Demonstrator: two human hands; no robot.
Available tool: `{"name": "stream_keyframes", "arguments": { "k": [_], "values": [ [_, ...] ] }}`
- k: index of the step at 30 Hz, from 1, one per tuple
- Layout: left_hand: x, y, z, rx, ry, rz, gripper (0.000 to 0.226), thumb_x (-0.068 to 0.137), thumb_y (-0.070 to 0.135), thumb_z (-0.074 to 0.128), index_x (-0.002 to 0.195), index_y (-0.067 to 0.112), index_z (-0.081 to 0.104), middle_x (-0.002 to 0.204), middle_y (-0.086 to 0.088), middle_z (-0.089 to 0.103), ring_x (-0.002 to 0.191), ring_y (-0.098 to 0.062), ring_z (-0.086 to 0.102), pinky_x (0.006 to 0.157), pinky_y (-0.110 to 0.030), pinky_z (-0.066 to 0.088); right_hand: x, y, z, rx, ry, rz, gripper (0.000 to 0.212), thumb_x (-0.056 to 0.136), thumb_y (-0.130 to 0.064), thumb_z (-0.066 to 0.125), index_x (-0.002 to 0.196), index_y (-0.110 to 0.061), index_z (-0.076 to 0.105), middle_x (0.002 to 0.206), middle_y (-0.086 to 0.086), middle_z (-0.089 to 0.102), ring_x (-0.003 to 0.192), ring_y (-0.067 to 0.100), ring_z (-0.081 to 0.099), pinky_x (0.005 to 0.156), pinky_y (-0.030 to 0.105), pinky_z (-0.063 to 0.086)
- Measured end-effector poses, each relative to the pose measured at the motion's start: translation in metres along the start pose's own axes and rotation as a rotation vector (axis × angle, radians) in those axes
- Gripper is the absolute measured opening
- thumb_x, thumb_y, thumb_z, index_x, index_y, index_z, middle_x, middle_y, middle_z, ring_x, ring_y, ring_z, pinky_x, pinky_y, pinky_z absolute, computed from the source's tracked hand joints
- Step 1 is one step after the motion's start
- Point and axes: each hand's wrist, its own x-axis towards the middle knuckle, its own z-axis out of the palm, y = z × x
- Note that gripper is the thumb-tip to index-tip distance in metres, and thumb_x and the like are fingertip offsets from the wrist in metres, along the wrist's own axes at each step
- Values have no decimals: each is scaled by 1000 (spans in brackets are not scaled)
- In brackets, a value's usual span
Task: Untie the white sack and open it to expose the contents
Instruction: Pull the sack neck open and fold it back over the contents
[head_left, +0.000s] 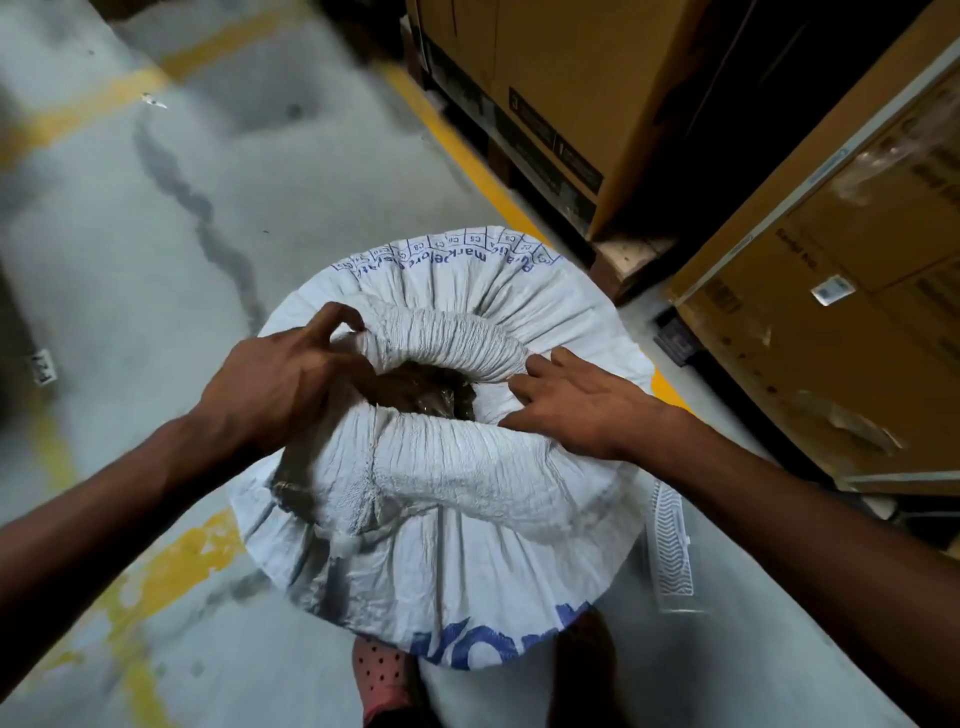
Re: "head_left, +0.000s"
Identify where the person's right hand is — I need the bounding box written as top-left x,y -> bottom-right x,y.
498,346 -> 676,463

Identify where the person's left hand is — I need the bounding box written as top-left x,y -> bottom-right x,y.
191,302 -> 369,459

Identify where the pile of clear plastic packets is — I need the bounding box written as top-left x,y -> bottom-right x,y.
373,361 -> 479,423

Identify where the clear ridged plastic tray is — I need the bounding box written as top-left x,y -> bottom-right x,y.
646,479 -> 700,614

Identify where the white woven sack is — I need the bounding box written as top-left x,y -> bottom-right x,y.
227,226 -> 661,671

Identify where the person's left forearm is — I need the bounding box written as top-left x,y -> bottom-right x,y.
0,410 -> 228,700

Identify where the person's right forearm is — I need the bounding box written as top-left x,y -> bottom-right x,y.
629,408 -> 960,728

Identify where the black pallet foot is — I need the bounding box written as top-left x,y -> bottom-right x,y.
652,307 -> 704,370

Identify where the wooden pallet block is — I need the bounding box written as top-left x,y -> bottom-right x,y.
588,236 -> 678,306

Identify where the plastic-wrapped brown cardboard box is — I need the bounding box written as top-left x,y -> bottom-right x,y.
665,37 -> 960,498

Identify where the white label sticker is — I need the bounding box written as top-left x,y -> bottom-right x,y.
810,273 -> 859,308

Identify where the pink left clog shoe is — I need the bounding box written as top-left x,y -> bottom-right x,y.
352,635 -> 415,726

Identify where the tall brown cardboard box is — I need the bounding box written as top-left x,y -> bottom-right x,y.
404,0 -> 715,243

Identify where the dark rack post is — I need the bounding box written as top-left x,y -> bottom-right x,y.
0,254 -> 36,429

